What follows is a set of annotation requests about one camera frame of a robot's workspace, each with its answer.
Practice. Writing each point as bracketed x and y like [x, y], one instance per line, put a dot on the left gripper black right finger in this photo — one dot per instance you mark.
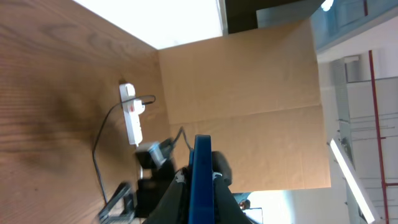
[227, 210]

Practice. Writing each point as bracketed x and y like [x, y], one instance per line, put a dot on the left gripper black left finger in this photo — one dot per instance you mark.
[173, 206]

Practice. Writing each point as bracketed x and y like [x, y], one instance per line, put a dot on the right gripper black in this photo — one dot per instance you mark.
[149, 193]

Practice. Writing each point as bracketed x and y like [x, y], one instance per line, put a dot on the blue Galaxy smartphone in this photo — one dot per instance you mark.
[201, 206]

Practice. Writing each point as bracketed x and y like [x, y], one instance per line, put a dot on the white charger plug adapter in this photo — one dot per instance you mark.
[137, 107]

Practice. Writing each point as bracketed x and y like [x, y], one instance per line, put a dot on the white power strip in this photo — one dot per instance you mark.
[132, 121]

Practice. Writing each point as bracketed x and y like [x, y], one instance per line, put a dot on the cardboard panel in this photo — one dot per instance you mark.
[257, 95]

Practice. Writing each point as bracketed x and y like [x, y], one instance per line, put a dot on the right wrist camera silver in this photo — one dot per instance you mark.
[153, 155]

